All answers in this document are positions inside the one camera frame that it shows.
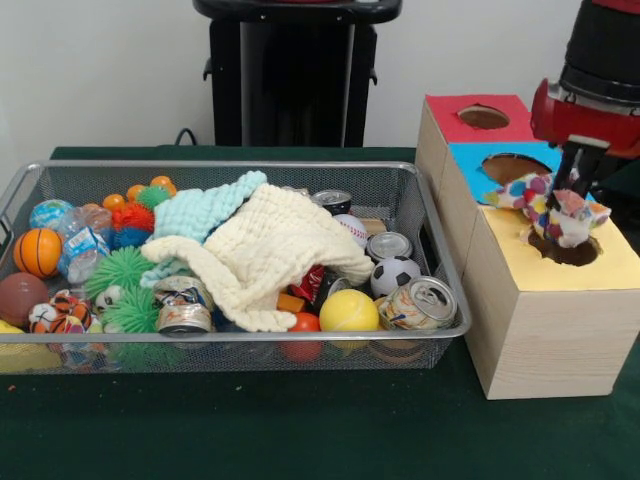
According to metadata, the cream knitted cloth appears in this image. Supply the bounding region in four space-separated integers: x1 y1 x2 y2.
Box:
140 182 375 333

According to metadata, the light blue knitted cloth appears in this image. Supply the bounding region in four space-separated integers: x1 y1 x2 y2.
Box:
140 169 269 289

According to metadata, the colourful polka-dot cloth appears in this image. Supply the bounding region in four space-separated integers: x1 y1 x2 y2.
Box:
483 170 612 250

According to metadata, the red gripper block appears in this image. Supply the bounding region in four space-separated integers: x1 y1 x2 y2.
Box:
529 77 640 211

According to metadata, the silver drink can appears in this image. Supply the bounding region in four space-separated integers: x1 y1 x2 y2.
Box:
365 230 414 261

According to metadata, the blue green globe ball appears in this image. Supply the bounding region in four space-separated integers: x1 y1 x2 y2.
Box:
28 198 75 230

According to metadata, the brown mini football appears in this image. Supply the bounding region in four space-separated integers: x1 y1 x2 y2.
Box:
0 272 51 329

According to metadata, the shallow mesh bin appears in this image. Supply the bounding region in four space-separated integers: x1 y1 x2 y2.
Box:
0 159 473 374

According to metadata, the crushed clear plastic bottle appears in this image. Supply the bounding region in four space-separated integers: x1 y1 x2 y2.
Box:
56 204 114 285

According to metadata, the small red ball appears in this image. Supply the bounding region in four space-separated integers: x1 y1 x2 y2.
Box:
287 312 322 334

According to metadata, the printed drink can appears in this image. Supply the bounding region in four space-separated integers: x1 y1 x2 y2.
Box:
378 275 459 331

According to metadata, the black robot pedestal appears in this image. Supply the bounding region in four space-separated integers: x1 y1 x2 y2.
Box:
192 0 404 147

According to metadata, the yellow tennis ball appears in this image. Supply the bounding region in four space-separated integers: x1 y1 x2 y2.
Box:
318 288 380 333

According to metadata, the dark green tablecloth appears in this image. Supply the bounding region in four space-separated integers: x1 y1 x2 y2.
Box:
597 159 640 236
0 144 640 480

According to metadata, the black and white soccer ball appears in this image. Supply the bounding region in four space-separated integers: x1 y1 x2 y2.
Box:
369 255 422 299

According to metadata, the wooden box with three holes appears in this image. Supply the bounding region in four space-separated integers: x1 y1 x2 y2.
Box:
415 93 640 401

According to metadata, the white baseball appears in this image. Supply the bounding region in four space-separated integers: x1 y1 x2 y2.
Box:
332 213 370 250

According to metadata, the orange mini basketball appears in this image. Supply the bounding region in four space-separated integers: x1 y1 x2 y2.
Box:
13 228 64 279

